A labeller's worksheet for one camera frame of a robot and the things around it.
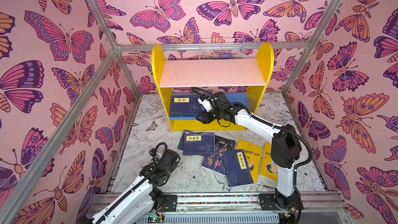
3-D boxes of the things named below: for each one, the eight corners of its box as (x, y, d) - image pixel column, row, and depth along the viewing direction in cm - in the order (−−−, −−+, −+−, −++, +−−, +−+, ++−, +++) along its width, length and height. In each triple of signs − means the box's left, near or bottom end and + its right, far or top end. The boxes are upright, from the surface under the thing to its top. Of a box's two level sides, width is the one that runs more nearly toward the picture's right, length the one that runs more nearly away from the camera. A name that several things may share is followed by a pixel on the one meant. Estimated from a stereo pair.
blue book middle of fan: (182, 156, 90) (181, 153, 87) (184, 136, 99) (183, 133, 95) (214, 156, 90) (215, 153, 87) (213, 136, 98) (214, 132, 95)
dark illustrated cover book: (201, 165, 87) (201, 163, 84) (214, 136, 99) (214, 133, 96) (225, 176, 83) (225, 174, 81) (235, 144, 95) (236, 141, 92)
